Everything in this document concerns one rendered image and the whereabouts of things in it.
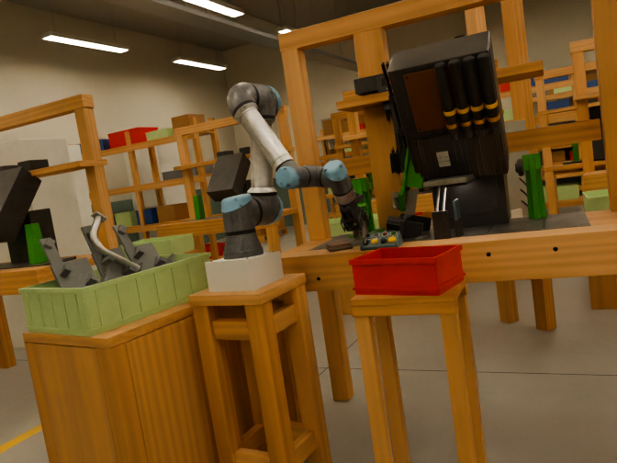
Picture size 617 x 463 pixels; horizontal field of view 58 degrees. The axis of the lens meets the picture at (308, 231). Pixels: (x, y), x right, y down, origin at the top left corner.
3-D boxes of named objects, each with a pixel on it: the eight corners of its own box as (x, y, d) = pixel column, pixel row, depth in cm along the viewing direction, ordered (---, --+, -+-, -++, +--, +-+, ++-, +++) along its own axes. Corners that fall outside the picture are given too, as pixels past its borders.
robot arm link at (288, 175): (223, 73, 197) (298, 175, 181) (245, 75, 205) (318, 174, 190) (207, 96, 203) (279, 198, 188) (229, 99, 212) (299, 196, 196)
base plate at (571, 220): (591, 231, 195) (591, 225, 195) (308, 254, 240) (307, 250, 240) (584, 216, 233) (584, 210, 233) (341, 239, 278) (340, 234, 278)
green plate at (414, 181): (420, 201, 226) (426, 149, 222) (400, 198, 229) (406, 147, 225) (425, 198, 237) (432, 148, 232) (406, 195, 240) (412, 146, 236)
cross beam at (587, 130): (601, 139, 238) (600, 118, 237) (323, 179, 291) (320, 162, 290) (600, 139, 243) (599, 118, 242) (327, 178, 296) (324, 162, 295)
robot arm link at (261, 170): (238, 226, 217) (233, 84, 209) (263, 222, 228) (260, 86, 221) (261, 229, 209) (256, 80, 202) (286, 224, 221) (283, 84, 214)
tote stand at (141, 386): (148, 559, 191) (106, 338, 183) (61, 525, 220) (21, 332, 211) (267, 459, 247) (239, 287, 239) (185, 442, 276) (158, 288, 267)
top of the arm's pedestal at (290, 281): (260, 305, 188) (258, 294, 188) (189, 306, 204) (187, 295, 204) (307, 282, 215) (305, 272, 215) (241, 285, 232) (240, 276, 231)
